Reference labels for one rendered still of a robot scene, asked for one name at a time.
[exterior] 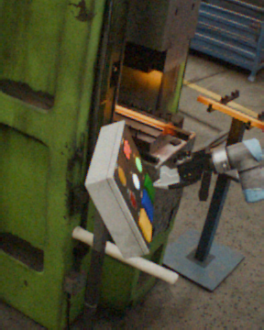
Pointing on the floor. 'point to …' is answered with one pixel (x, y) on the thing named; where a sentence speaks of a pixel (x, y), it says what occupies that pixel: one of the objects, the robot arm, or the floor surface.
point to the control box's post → (94, 273)
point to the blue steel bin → (230, 31)
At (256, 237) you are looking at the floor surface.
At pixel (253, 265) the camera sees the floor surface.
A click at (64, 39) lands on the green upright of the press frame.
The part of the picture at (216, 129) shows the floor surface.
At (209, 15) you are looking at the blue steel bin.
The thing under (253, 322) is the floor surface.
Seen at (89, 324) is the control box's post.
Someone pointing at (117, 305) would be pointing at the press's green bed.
